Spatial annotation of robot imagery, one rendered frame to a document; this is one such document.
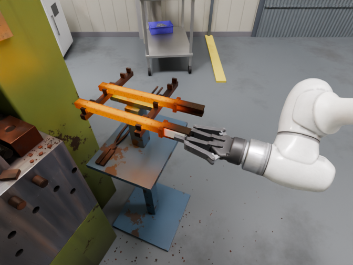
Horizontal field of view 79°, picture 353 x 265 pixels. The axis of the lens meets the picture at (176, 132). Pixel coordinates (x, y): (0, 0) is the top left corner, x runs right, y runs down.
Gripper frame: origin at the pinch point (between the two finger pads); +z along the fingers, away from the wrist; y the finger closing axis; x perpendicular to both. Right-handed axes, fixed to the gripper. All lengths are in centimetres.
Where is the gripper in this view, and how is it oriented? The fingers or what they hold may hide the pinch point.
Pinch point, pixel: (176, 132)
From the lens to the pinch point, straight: 64.4
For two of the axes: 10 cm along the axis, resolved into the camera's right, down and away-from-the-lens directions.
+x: 0.0, -7.0, -7.2
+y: 3.9, -6.6, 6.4
